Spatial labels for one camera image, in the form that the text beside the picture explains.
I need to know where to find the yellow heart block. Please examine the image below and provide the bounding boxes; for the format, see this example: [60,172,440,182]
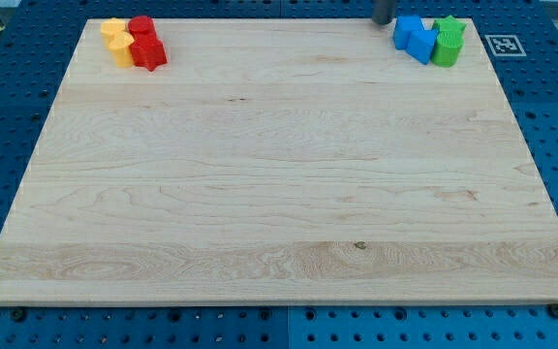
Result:
[108,31,135,68]

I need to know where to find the yellow hexagon block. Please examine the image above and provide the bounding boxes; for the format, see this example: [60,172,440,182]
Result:
[100,17,126,47]

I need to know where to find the white fiducial marker tag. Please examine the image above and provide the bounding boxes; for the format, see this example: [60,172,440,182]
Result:
[484,34,526,57]

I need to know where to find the green star block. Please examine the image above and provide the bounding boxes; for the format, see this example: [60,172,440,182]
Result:
[432,16,466,35]

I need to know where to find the green cylinder block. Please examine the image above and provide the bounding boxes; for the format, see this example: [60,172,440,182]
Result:
[431,31,464,68]

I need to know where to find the blue triangular block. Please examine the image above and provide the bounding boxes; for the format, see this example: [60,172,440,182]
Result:
[405,29,439,65]

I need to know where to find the red star block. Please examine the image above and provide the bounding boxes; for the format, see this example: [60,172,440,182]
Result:
[130,34,168,72]

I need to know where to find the red cylinder block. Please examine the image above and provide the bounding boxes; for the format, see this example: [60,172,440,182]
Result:
[128,16,156,39]

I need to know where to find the blue cube block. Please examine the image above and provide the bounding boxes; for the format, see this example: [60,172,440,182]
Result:
[392,16,424,50]

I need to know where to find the light wooden board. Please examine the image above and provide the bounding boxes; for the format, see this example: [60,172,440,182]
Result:
[0,19,558,307]

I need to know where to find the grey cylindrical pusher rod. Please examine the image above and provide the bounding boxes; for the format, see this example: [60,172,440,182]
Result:
[371,0,397,25]

